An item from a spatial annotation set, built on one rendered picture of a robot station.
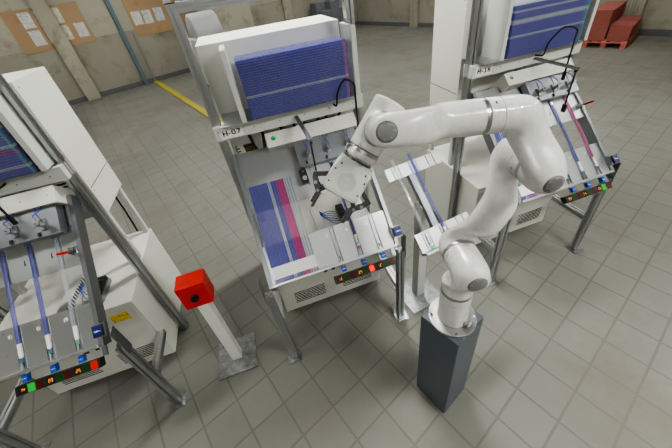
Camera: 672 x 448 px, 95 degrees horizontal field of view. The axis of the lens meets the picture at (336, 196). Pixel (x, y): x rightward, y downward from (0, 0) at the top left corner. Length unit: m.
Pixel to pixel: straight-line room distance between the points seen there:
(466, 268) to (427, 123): 0.55
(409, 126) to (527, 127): 0.32
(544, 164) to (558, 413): 1.54
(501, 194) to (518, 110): 0.27
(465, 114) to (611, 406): 1.84
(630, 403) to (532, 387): 0.44
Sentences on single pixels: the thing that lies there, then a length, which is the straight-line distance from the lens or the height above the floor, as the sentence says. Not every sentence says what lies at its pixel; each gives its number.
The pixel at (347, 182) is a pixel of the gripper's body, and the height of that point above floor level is 1.50.
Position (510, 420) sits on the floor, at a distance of 2.11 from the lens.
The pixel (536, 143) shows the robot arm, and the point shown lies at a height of 1.52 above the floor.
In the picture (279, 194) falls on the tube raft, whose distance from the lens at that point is 1.62.
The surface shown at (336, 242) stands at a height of 0.79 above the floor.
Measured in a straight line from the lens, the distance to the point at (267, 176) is 1.66.
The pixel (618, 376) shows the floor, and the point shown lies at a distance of 2.43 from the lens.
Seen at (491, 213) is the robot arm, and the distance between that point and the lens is 1.03.
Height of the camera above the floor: 1.93
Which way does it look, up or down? 36 degrees down
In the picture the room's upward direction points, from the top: 9 degrees counter-clockwise
